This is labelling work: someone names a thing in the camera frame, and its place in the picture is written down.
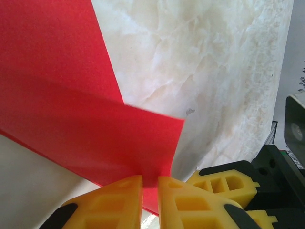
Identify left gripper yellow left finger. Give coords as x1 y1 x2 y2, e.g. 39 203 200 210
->
42 175 144 229

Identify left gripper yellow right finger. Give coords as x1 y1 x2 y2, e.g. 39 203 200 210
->
158 176 261 229

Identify red paper sheet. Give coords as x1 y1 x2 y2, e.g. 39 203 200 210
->
0 0 186 212

